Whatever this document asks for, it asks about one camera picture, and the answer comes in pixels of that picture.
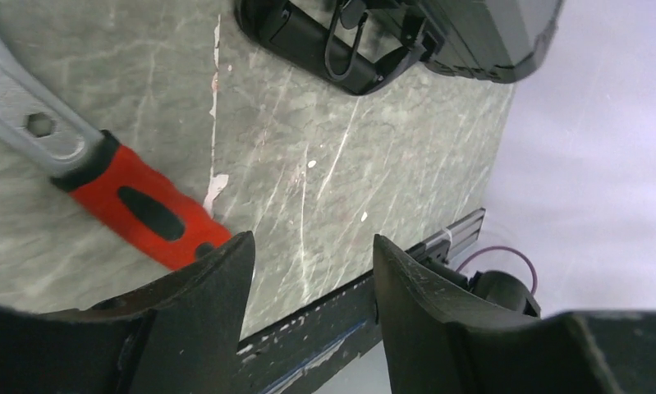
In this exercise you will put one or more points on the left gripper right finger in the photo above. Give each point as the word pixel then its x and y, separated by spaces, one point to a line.
pixel 439 338

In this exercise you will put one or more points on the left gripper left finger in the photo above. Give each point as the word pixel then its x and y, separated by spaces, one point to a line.
pixel 178 334

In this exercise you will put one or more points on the black poker set case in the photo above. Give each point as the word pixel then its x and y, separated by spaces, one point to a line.
pixel 368 44

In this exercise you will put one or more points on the red handled adjustable wrench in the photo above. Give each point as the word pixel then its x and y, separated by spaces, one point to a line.
pixel 108 179

